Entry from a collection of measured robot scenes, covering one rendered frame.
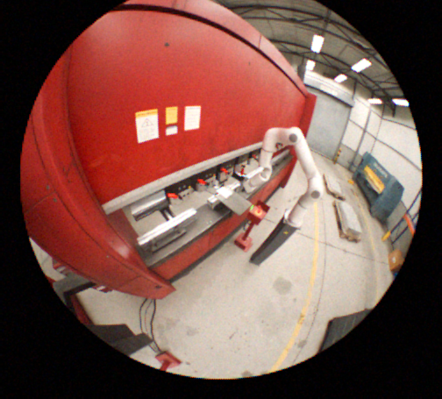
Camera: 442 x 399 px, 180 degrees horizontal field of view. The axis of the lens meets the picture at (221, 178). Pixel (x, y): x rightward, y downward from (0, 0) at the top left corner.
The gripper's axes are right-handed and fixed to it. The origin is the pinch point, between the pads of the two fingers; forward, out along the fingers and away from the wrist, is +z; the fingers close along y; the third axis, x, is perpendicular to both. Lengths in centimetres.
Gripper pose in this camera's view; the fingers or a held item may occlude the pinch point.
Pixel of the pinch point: (243, 189)
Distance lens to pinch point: 125.5
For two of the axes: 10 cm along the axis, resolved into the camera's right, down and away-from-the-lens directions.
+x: -8.2, 2.8, -5.0
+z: -3.6, 4.3, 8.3
